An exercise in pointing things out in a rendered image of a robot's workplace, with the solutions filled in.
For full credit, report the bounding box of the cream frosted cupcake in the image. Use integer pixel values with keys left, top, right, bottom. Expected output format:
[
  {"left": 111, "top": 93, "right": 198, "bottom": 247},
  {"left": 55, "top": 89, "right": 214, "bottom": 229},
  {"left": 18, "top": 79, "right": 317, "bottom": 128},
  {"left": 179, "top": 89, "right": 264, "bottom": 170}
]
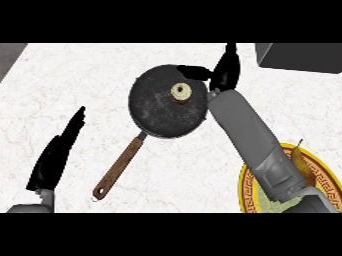
[{"left": 170, "top": 82, "right": 193, "bottom": 104}]

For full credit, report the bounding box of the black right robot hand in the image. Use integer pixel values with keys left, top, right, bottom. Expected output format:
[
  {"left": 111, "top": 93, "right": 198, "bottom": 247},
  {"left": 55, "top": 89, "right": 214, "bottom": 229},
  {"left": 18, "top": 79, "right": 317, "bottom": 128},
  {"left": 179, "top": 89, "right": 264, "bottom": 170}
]
[{"left": 176, "top": 42, "right": 242, "bottom": 93}]

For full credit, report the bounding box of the yellow brown pear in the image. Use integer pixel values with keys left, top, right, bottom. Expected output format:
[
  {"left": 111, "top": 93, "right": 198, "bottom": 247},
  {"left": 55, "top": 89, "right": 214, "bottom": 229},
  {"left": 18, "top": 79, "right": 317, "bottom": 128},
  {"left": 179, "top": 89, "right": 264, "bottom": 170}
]
[{"left": 291, "top": 138, "right": 319, "bottom": 187}]

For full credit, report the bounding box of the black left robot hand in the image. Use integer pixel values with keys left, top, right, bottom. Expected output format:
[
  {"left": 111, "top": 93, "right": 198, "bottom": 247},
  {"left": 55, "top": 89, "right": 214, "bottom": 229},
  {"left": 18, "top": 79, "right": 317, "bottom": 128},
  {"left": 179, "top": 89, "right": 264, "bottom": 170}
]
[{"left": 25, "top": 105, "right": 87, "bottom": 193}]

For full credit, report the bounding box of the yellow orange patterned plate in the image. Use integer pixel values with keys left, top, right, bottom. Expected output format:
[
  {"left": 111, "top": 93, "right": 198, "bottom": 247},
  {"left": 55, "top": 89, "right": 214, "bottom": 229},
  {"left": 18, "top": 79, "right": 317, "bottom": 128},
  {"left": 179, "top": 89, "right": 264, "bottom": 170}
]
[{"left": 238, "top": 142, "right": 342, "bottom": 214}]

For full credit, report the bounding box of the dark grey box appliance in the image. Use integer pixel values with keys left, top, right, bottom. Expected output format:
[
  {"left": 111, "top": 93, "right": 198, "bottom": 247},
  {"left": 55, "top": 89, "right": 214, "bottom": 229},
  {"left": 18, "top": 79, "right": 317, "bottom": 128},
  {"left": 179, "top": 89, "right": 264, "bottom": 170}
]
[{"left": 254, "top": 42, "right": 342, "bottom": 75}]

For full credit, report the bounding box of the black pan with wooden handle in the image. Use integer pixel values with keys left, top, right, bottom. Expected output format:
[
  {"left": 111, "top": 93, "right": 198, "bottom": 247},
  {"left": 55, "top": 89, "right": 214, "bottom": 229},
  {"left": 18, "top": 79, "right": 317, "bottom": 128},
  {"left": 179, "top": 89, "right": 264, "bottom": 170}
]
[{"left": 92, "top": 63, "right": 211, "bottom": 202}]

